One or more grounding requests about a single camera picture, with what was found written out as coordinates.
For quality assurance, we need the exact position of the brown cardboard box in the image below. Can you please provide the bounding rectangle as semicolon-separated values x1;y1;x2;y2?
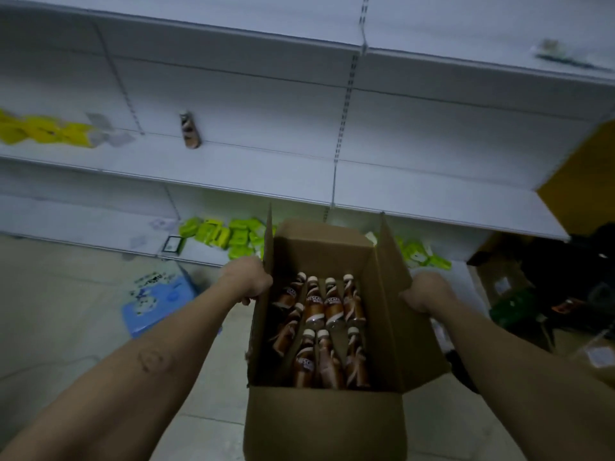
242;206;450;461

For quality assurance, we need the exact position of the row of yellow packets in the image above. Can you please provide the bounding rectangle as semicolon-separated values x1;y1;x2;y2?
0;109;97;149

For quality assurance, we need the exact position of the plastic wrapped carton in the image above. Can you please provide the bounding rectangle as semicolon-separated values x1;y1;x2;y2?
552;328;615;385

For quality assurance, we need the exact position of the blue packet on floor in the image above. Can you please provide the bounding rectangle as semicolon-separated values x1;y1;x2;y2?
120;271;201;339

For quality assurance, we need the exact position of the person's right hand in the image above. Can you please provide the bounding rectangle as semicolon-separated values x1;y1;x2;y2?
399;272;457;315

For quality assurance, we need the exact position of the person's left forearm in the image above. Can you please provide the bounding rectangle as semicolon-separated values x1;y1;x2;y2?
0;275;241;461

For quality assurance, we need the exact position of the black plastic crate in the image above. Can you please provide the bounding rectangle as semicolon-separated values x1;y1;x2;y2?
523;234;615;303

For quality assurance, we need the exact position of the person's right shoe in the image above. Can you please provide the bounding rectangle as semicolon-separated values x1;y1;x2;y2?
444;350;481;394

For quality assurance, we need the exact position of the grey green packet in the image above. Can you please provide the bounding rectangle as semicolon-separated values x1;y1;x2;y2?
530;38;602;72

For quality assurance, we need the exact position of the person's right forearm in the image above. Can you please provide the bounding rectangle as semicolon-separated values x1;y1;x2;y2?
427;295;615;461

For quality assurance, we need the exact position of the white metal shelf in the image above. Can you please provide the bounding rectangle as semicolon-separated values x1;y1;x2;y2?
0;0;615;308

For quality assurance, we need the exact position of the white packet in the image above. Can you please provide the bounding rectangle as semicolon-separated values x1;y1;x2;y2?
86;112;136;149

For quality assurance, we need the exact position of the green plastic bag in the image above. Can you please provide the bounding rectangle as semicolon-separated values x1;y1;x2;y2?
489;287;539;330

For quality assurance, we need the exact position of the pile of green tissue packets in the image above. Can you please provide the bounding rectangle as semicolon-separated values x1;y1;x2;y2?
161;216;452;272

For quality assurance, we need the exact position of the person's left hand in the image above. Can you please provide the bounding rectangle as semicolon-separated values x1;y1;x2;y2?
218;256;274;307

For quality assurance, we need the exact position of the group of Nescafe coffee bottles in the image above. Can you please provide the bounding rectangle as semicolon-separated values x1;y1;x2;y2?
268;271;371;391

